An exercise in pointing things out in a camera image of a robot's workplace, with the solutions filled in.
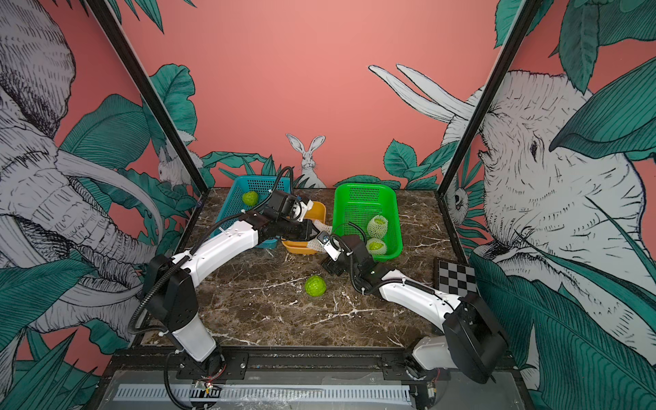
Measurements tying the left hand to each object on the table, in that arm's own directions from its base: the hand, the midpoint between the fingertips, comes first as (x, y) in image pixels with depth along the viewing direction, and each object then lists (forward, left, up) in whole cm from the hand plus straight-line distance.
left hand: (321, 230), depth 83 cm
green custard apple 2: (+11, -23, -11) cm, 28 cm away
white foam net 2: (+2, 0, 0) cm, 2 cm away
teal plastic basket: (+25, +38, -12) cm, 47 cm away
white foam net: (+8, -22, -12) cm, 26 cm away
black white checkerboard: (-11, -48, -17) cm, 52 cm away
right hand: (-3, -2, -3) cm, 5 cm away
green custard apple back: (+28, +31, -14) cm, 45 cm away
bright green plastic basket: (+27, -15, -18) cm, 36 cm away
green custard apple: (-13, +3, -14) cm, 19 cm away
